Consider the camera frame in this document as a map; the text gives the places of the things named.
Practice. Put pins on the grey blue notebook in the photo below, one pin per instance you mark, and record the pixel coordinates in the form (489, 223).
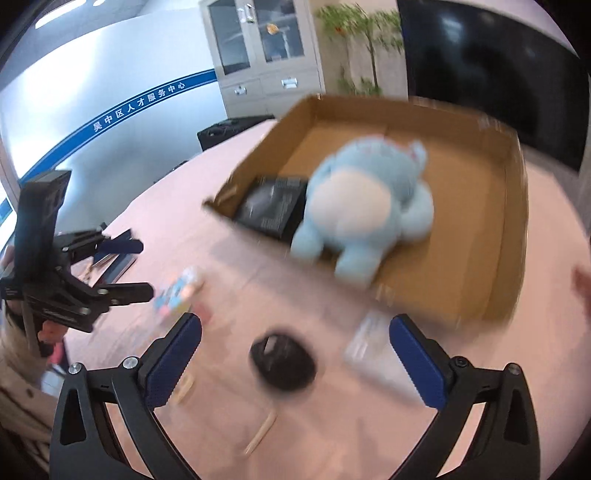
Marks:
(115, 267)

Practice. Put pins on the pastel puzzle cube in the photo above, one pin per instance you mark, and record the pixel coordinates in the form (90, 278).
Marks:
(178, 293)

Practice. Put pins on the black television screen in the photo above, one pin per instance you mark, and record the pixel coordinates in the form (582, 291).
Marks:
(498, 69)

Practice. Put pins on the grey metal cabinet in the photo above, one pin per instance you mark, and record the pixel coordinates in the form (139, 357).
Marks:
(263, 55)

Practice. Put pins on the black computer mouse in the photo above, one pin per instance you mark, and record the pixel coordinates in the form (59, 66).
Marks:
(282, 361)

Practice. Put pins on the flat black box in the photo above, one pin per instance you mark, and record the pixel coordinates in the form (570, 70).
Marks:
(272, 205)

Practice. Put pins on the orange cabinet sticker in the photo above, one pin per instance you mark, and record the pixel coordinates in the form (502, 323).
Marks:
(273, 29)

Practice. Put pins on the brown cardboard box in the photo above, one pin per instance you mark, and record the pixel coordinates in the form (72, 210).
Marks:
(471, 194)

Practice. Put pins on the wooden stick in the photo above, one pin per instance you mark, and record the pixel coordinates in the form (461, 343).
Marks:
(261, 431)
(184, 390)

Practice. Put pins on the clear phone case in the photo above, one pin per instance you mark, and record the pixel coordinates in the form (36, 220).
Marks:
(374, 353)

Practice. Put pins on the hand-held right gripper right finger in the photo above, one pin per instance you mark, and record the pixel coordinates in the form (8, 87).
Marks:
(415, 360)

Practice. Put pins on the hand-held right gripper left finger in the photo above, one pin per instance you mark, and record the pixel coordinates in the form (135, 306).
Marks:
(178, 355)

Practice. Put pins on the person's left forearm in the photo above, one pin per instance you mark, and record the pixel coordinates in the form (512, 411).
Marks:
(21, 387)

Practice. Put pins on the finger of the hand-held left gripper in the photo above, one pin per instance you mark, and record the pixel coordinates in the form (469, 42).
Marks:
(124, 293)
(120, 247)

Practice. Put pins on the green potted plant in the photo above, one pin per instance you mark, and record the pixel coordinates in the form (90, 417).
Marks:
(364, 50)

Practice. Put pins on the blue plush toy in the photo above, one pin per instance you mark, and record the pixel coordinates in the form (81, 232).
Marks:
(364, 203)

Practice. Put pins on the black suitcase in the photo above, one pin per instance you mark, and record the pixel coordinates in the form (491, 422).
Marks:
(231, 130)

